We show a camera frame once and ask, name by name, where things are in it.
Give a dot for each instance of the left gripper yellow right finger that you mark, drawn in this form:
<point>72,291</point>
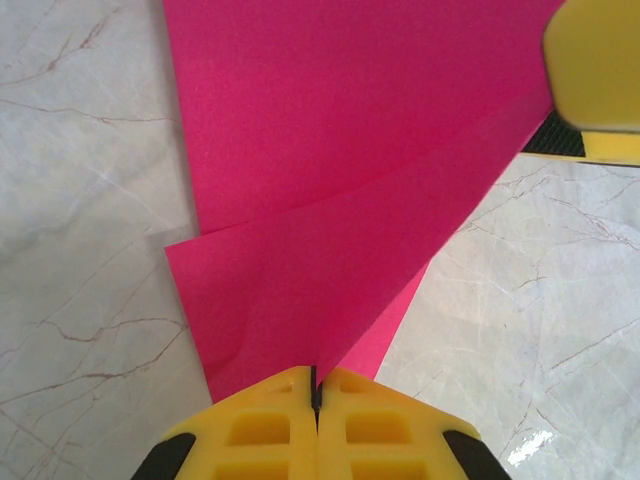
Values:
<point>375,435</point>

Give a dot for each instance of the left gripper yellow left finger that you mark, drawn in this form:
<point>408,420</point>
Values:
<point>260,435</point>

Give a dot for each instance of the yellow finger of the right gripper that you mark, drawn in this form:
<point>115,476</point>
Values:
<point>610,147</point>
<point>595,65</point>

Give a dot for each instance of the pink square paper sheet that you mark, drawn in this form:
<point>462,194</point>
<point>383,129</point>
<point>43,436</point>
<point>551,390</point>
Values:
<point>325,150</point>

